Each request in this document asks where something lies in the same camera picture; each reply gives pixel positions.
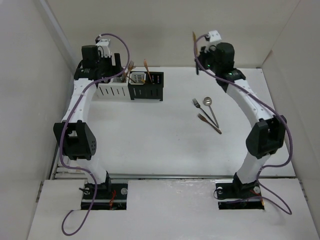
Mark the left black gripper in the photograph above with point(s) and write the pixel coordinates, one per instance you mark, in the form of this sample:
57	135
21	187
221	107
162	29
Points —
112	69

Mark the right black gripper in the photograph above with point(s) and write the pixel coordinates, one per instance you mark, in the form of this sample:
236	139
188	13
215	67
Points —
203	54

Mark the copper fork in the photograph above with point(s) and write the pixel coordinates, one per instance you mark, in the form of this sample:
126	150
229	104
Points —
130	67

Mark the gold knife black handle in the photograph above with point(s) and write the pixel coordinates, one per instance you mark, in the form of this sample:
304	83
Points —
195	48

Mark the silver spoon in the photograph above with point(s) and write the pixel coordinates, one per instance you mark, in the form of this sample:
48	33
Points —
207	101

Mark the dark steel fork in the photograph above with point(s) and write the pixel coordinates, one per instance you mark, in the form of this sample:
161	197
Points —
197	105

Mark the gold fork dark handle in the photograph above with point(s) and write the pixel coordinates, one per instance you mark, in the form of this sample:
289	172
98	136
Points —
202	118

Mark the gold fork green handle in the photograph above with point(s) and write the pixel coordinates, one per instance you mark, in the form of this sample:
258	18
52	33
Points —
139	81

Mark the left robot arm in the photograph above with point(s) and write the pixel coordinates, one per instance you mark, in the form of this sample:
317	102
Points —
88	68

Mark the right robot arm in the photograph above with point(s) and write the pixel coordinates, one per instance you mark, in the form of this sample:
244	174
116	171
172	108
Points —
267	127

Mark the white utensil container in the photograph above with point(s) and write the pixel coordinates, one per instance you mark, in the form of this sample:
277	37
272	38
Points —
115	89

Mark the black utensil container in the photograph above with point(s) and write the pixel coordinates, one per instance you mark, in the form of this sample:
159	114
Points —
147	90

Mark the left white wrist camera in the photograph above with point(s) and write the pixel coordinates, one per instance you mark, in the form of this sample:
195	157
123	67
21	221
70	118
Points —
103	44

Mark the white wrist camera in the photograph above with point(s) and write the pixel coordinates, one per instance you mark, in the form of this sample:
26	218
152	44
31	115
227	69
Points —
103	44
212	38

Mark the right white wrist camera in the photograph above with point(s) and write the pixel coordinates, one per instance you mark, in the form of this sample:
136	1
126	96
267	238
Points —
212	38

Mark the aluminium rail front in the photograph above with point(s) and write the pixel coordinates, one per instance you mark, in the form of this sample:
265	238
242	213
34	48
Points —
165	176

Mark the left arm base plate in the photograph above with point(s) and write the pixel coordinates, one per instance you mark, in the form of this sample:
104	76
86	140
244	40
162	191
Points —
114	198

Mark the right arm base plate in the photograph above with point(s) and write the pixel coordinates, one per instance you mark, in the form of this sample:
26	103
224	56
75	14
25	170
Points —
235	197

